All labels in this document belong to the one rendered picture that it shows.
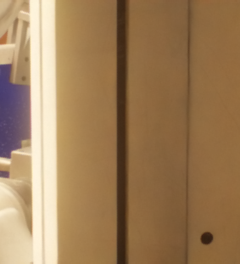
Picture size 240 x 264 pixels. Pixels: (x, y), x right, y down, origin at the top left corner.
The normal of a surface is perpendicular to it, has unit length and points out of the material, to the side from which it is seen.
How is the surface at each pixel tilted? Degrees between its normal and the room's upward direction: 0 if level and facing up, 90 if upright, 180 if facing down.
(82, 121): 90
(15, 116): 90
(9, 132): 90
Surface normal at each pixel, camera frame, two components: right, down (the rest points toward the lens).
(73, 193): 0.29, 0.22
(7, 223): 0.75, -0.53
